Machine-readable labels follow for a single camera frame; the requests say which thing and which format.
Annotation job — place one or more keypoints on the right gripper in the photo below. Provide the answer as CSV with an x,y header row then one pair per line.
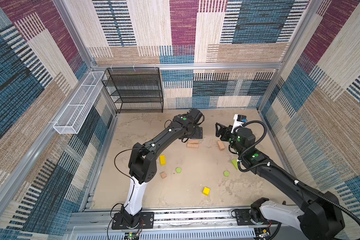
x,y
223,128

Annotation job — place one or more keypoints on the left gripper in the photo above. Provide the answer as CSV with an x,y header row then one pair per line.
x,y
198,133

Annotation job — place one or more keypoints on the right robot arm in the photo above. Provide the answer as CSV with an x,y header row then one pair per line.
x,y
317,215

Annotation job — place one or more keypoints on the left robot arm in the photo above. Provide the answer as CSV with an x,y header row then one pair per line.
x,y
143,160

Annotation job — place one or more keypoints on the green rectangular block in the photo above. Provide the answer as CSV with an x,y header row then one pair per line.
x,y
235,164

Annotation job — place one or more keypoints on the yellow rectangular block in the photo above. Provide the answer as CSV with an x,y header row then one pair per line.
x,y
162,160

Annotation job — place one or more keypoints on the yellow cube block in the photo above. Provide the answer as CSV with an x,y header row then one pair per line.
x,y
206,191

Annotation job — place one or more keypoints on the black wire shelf rack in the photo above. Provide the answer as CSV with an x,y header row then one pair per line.
x,y
135,90

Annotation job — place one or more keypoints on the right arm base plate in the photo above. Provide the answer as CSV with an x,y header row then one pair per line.
x,y
244,217

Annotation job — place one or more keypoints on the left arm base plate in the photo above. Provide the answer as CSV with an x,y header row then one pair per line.
x,y
124,221

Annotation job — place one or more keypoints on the white wire mesh basket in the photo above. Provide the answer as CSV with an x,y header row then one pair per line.
x,y
77,110

